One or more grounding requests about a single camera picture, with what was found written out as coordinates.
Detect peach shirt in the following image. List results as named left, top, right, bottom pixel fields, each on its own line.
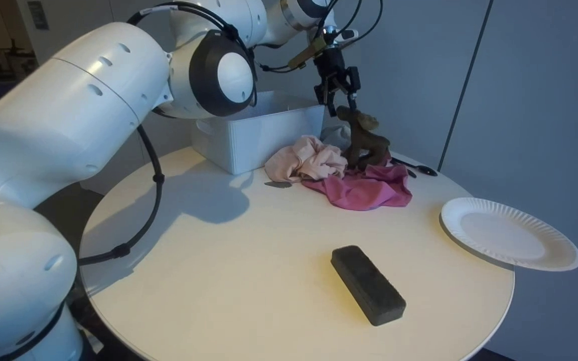
left=261, top=132, right=348, bottom=187

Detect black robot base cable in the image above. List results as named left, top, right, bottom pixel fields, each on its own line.
left=75, top=123, right=166, bottom=269

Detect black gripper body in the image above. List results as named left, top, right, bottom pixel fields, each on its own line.
left=310, top=46, right=361, bottom=95

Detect white paper plate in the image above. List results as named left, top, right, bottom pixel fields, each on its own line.
left=439, top=194, right=578, bottom=275

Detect yellowish wrist camera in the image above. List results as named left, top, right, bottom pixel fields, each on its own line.
left=286, top=30, right=332, bottom=69

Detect black sunglasses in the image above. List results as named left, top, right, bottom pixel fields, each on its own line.
left=390, top=154, right=442, bottom=180

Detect brown moose toy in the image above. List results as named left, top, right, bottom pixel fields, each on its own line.
left=332, top=104, right=394, bottom=170

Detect magenta cloth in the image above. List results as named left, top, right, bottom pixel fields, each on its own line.
left=300, top=160, right=414, bottom=215

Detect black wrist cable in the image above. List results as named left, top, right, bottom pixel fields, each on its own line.
left=254, top=0, right=384, bottom=75

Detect black rectangular block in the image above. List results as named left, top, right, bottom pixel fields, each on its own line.
left=329, top=242, right=408, bottom=329

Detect white plastic basket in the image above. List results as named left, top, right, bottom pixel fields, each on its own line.
left=191, top=87, right=329, bottom=179

